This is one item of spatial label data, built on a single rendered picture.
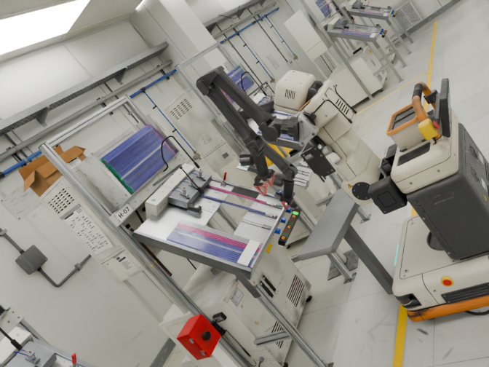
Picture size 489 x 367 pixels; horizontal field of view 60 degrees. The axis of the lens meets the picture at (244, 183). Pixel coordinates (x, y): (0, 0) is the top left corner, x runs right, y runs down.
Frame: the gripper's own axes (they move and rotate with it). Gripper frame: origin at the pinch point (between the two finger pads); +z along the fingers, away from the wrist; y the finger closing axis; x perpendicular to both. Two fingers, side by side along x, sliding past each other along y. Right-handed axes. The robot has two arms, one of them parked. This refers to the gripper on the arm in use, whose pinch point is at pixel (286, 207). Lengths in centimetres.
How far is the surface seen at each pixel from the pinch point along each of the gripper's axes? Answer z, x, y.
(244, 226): 8.6, -19.3, 16.5
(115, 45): 6, -286, -225
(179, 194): 2, -65, 12
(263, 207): 8.9, -16.2, -6.1
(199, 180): 2, -61, -6
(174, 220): 8, -59, 29
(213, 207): 8.3, -43.5, 8.4
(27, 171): -9, -151, 44
